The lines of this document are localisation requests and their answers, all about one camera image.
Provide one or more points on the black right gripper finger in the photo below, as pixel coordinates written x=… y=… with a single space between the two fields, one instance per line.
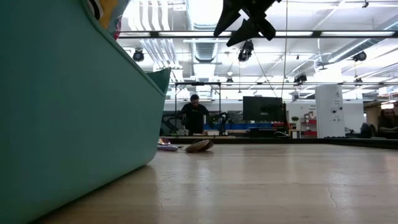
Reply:
x=252 y=29
x=228 y=15

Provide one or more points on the clear plastic-wrapped packet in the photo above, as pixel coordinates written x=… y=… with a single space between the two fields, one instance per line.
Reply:
x=122 y=9

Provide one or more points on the clear yellow-edged snack packet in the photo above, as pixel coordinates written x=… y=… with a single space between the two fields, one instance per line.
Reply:
x=109 y=9

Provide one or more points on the black background robot arm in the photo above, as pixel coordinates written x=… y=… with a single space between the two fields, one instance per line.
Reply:
x=171 y=119
x=222 y=119

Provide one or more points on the black ceiling spotlight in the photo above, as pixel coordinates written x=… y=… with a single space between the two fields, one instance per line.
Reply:
x=300 y=78
x=138 y=56
x=246 y=53
x=360 y=56

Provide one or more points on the overhead light bar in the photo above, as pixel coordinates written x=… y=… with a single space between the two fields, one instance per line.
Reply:
x=186 y=33

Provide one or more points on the black monitor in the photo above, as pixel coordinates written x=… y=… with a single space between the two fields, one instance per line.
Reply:
x=262 y=109

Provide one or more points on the blue storage bin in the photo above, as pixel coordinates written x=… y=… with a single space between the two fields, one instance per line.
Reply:
x=248 y=126

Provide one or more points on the small potted plant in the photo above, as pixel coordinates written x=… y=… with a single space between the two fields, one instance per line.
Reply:
x=294 y=119

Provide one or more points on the person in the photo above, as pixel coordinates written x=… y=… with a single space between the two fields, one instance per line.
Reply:
x=195 y=116
x=387 y=123

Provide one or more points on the red shelf unit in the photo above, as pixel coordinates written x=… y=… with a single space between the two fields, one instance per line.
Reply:
x=309 y=124

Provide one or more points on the white pillar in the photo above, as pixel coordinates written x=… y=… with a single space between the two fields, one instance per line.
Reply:
x=329 y=112

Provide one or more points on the teal plastic bin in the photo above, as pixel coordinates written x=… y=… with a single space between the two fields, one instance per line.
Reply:
x=77 y=109

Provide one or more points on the wide silver round duct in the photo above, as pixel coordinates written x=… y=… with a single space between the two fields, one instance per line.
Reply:
x=206 y=12

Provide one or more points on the silver ventilation duct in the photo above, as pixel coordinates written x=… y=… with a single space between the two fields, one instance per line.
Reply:
x=348 y=53

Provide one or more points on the black aluminium table frame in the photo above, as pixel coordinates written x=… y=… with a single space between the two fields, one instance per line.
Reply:
x=280 y=141

